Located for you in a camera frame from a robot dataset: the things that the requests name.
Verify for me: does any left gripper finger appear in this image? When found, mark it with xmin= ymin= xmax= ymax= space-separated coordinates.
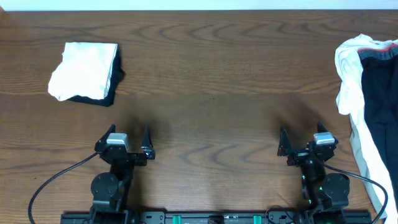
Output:
xmin=141 ymin=126 xmax=155 ymax=160
xmin=95 ymin=124 xmax=116 ymax=152

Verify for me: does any black pants red waistband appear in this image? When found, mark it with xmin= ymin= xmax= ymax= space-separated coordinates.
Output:
xmin=359 ymin=44 xmax=397 ymax=198

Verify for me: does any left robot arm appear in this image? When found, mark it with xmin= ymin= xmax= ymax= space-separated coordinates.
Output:
xmin=90 ymin=125 xmax=155 ymax=223

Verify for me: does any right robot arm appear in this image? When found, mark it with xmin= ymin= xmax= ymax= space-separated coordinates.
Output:
xmin=277 ymin=123 xmax=349 ymax=223

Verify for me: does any folded black garment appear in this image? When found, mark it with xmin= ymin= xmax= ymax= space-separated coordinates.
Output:
xmin=68 ymin=47 xmax=125 ymax=107

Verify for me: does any folded white cloth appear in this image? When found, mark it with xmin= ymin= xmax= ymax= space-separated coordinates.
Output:
xmin=48 ymin=42 xmax=118 ymax=101

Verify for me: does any white printed t-shirt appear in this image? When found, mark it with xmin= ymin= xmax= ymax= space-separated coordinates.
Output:
xmin=335 ymin=34 xmax=397 ymax=223

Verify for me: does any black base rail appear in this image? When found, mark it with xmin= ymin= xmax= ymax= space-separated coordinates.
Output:
xmin=60 ymin=210 xmax=372 ymax=224

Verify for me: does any right black cable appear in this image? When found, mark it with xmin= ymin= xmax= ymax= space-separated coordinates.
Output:
xmin=323 ymin=163 xmax=389 ymax=224

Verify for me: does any black cable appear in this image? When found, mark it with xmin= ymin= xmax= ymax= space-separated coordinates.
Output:
xmin=27 ymin=151 xmax=100 ymax=224
xmin=323 ymin=163 xmax=389 ymax=224

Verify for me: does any left black cable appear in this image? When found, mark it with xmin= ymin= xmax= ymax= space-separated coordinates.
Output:
xmin=27 ymin=151 xmax=100 ymax=224

